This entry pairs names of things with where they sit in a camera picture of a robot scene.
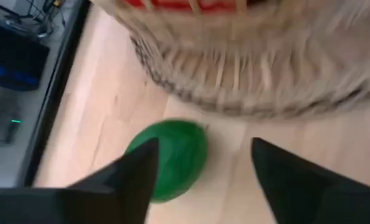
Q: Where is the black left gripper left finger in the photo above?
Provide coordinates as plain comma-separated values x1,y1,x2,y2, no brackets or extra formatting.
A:
66,137,159,224

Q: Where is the dark red round fruit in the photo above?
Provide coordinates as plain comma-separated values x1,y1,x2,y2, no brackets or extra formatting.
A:
122,0,254,13

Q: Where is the woven basket with rope handles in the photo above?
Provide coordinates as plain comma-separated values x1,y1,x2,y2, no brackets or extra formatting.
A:
90,0,370,63

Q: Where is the black computer with blue light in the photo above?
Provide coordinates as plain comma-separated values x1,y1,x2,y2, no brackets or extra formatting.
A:
0,23,50,93

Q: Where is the small green lime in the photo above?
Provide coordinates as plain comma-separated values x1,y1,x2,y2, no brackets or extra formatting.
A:
124,119,209,203

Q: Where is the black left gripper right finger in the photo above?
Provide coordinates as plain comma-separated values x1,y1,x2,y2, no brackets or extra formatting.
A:
252,137,370,224

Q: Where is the grey equipment box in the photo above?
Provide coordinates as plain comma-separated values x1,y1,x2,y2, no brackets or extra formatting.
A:
0,90,22,149

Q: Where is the round woven placemat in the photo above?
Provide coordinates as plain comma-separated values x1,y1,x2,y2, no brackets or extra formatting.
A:
130,30,370,121

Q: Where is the black aluminium table frame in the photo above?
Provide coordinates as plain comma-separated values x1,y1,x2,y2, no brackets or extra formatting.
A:
22,0,91,187

